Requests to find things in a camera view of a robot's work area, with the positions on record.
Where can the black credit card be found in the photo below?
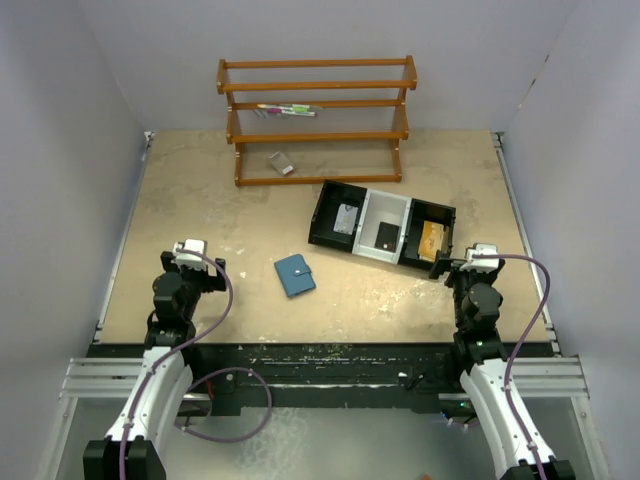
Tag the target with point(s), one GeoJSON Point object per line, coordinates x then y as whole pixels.
{"type": "Point", "coordinates": [387, 237]}

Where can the black and white organizer tray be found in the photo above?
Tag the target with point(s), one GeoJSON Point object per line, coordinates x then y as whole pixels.
{"type": "Point", "coordinates": [377, 206]}

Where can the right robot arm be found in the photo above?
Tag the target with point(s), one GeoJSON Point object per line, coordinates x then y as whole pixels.
{"type": "Point", "coordinates": [485, 368]}

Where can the blue card holder wallet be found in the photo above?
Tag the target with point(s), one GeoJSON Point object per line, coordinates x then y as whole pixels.
{"type": "Point", "coordinates": [295, 275]}

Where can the white card in tray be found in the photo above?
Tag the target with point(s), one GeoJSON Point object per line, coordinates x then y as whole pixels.
{"type": "Point", "coordinates": [346, 219]}

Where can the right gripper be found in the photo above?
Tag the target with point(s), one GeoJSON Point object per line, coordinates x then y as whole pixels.
{"type": "Point", "coordinates": [443, 263]}

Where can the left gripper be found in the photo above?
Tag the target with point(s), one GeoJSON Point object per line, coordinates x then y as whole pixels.
{"type": "Point", "coordinates": [210, 282]}

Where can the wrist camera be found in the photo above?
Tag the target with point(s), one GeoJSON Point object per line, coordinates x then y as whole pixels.
{"type": "Point", "coordinates": [481, 258]}
{"type": "Point", "coordinates": [190, 253]}

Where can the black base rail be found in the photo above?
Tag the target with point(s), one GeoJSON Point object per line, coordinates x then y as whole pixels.
{"type": "Point", "coordinates": [408, 376]}

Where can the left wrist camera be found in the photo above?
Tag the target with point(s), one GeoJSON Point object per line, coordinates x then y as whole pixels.
{"type": "Point", "coordinates": [190, 253]}

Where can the wooden three-tier shelf rack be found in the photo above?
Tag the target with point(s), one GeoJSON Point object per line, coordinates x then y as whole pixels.
{"type": "Point", "coordinates": [245, 96]}

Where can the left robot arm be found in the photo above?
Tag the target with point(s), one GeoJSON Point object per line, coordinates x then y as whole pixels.
{"type": "Point", "coordinates": [133, 447]}

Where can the small clear plastic box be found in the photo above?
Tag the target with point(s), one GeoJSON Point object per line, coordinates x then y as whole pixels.
{"type": "Point", "coordinates": [281, 163]}

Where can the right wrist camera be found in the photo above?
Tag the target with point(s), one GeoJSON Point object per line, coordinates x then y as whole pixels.
{"type": "Point", "coordinates": [481, 258]}

